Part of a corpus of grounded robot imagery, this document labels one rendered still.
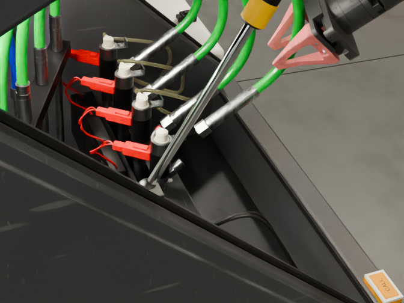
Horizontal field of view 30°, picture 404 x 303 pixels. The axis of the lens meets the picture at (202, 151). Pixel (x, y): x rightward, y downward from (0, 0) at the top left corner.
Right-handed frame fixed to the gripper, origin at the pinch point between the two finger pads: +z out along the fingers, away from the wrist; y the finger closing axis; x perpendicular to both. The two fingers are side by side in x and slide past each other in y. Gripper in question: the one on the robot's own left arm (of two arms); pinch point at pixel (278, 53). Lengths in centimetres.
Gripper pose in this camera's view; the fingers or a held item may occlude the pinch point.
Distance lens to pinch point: 98.7
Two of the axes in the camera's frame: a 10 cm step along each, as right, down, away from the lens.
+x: 6.4, 4.2, 6.5
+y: 1.1, 7.8, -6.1
